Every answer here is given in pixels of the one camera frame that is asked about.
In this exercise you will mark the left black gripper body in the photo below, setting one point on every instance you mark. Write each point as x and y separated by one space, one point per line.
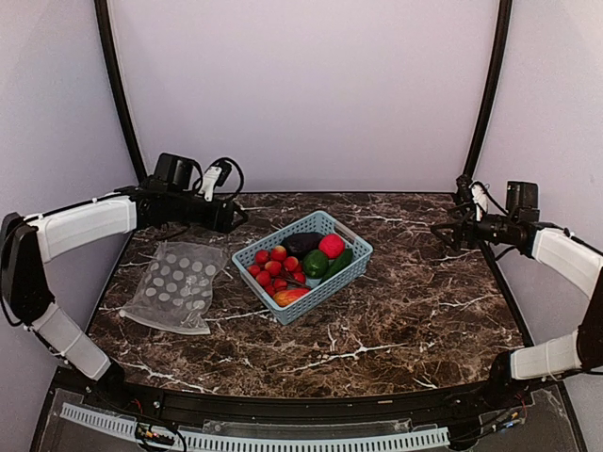
181 211

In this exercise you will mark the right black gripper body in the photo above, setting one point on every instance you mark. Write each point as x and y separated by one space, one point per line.
503 234

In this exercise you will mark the light blue plastic basket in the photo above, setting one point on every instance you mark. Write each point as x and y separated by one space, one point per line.
317 222

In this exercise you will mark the polka dot zip bag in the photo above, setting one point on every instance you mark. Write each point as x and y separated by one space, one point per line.
175 291

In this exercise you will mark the orange red toy mango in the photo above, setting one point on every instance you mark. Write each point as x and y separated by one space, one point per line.
286 297

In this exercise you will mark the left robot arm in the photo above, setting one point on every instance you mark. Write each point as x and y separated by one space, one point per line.
179 191

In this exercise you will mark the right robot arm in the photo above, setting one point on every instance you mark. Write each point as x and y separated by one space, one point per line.
517 226

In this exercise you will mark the purple toy eggplant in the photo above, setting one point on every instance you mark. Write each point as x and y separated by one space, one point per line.
300 244

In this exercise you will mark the green toy avocado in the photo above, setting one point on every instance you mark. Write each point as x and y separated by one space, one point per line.
315 264

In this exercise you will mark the red wrinkled toy ball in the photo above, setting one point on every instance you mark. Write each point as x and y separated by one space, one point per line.
332 245

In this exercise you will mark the green toy cucumber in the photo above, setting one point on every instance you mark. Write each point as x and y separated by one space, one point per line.
338 264

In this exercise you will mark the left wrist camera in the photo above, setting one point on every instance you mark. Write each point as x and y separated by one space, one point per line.
217 174

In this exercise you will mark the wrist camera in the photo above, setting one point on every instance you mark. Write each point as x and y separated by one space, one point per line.
217 174
473 200

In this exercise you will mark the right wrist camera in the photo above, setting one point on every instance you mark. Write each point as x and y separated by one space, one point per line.
473 200

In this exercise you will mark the black front rail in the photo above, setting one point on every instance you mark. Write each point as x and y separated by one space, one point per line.
190 408

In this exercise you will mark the right black frame post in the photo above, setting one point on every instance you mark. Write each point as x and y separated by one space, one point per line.
504 13

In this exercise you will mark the black frame post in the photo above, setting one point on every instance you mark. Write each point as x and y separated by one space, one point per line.
504 13
114 75

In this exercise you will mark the left black frame post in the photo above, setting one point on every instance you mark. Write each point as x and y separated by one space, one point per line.
114 75

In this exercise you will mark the grey slotted cable duct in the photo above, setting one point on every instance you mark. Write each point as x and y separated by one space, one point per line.
236 436

